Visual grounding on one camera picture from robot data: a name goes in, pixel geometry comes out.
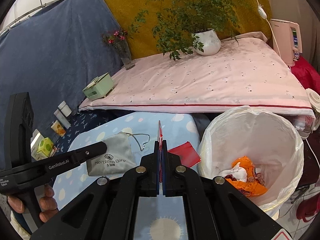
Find green yellow tissue box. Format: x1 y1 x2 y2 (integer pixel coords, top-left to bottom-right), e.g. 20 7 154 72
37 137 54 157

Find white cable with switch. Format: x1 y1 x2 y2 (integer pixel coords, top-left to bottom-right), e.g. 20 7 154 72
243 0 282 55

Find white lined trash bin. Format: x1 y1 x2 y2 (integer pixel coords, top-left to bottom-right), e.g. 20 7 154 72
197 106 304 217

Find blue backdrop cloth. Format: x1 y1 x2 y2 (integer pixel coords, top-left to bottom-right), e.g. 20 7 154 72
0 0 124 170

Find blue polka dot tablecloth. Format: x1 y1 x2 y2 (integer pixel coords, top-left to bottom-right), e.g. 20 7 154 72
53 112 200 239

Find red paper envelope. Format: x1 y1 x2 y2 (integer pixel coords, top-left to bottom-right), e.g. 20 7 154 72
169 141 201 168

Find yellow floral tin can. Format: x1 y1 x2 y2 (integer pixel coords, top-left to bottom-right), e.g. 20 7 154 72
51 120 66 137

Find pink water dispenser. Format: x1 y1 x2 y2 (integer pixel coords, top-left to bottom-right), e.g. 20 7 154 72
269 19 303 67

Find red gold lucky envelope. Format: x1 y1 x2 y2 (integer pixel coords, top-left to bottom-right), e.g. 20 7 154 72
157 120 163 183

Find navy patterned cloth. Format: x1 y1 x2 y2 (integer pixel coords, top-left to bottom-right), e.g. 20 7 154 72
55 110 130 155

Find person's left hand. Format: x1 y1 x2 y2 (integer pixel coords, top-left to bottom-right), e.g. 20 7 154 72
6 183 60 223

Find pink bed quilt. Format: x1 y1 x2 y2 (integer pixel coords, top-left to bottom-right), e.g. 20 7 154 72
79 32 313 116

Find brown spotted scrunchie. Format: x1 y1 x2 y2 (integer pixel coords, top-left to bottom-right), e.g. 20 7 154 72
254 173 265 185

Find green potted plant white pot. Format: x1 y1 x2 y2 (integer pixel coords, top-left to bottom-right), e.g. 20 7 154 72
128 0 247 61

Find white kettle appliance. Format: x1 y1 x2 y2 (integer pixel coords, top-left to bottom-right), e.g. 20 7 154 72
299 88 320 140

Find grey drawstring pouch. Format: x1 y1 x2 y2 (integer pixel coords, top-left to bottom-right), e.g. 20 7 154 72
86 132 151 177

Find mint green tissue box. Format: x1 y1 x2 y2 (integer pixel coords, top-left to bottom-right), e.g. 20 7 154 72
82 73 114 101

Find white cosmetic tube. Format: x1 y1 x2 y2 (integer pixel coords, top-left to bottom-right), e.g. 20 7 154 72
54 109 71 129

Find white tissue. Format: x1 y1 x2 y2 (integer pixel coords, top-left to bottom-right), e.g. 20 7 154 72
218 162 248 183

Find white cosmetic jar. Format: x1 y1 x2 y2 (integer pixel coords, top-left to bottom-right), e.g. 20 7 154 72
58 101 72 117

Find red cloth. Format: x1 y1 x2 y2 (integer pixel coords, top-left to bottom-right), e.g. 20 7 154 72
291 56 320 94

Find orange plastic wrapper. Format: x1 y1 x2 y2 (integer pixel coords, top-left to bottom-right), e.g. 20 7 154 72
225 156 267 197

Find mustard yellow backdrop cloth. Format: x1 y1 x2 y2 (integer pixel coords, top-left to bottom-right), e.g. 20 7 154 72
104 0 272 59

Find glass vase pink flowers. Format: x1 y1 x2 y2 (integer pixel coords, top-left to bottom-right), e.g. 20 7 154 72
102 29 135 70

